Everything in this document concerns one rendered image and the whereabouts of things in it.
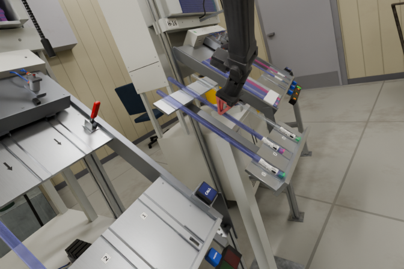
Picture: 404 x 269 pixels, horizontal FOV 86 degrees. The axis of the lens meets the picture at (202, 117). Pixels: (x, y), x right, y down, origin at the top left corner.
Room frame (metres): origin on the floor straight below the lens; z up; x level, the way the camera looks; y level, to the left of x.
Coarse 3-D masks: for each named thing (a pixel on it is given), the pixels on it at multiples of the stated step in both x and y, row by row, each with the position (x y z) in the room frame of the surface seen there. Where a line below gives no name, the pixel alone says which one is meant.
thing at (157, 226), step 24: (144, 192) 0.50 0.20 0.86; (168, 192) 0.52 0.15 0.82; (120, 216) 0.43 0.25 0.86; (144, 216) 0.44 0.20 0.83; (168, 216) 0.46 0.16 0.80; (192, 216) 0.47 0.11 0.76; (96, 240) 0.38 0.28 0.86; (120, 240) 0.39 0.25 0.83; (144, 240) 0.40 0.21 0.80; (168, 240) 0.41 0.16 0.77; (72, 264) 0.34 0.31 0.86; (96, 264) 0.34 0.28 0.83; (120, 264) 0.35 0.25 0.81; (144, 264) 0.36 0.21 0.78; (168, 264) 0.37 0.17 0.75
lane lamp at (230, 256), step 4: (228, 252) 0.42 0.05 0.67; (232, 252) 0.43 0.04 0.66; (228, 256) 0.42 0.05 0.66; (232, 256) 0.42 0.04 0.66; (236, 256) 0.42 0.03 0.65; (228, 260) 0.41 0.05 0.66; (232, 260) 0.41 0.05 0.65; (236, 260) 0.41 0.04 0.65; (232, 264) 0.40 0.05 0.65; (236, 264) 0.40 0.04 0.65; (236, 268) 0.40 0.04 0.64
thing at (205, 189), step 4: (204, 184) 0.52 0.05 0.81; (200, 188) 0.51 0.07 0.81; (204, 188) 0.51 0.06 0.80; (208, 188) 0.51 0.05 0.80; (204, 192) 0.50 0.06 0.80; (208, 192) 0.50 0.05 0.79; (212, 192) 0.50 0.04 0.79; (216, 192) 0.51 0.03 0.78; (208, 196) 0.49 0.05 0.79; (212, 196) 0.49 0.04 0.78
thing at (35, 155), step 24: (48, 120) 0.61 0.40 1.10; (72, 120) 0.64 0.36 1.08; (0, 144) 0.51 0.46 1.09; (24, 144) 0.53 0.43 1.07; (48, 144) 0.55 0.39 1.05; (72, 144) 0.57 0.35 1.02; (96, 144) 0.59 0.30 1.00; (0, 168) 0.46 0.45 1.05; (24, 168) 0.48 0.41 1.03; (48, 168) 0.49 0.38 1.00; (0, 192) 0.42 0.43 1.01; (24, 192) 0.43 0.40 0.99
